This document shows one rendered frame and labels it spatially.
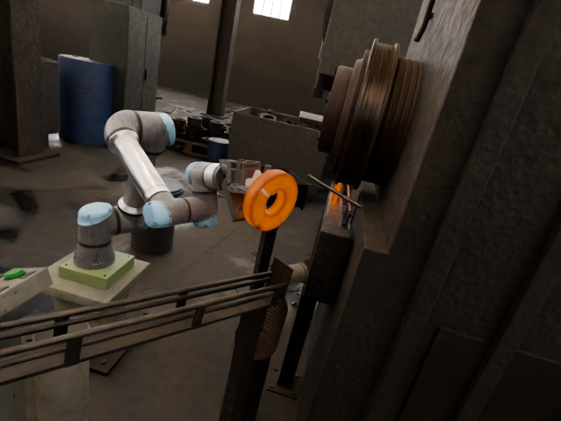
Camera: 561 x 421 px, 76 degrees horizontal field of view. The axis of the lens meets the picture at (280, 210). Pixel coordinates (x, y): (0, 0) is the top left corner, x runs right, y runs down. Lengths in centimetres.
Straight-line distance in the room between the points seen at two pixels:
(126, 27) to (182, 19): 809
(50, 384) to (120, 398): 52
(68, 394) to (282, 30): 1103
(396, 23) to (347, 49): 49
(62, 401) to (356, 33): 354
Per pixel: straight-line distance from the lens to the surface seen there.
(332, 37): 383
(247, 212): 83
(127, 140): 120
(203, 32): 1226
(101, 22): 471
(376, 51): 113
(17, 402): 130
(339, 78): 115
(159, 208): 100
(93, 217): 148
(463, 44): 80
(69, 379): 108
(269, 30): 1165
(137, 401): 156
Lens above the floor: 120
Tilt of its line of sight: 21 degrees down
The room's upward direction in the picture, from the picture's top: 13 degrees clockwise
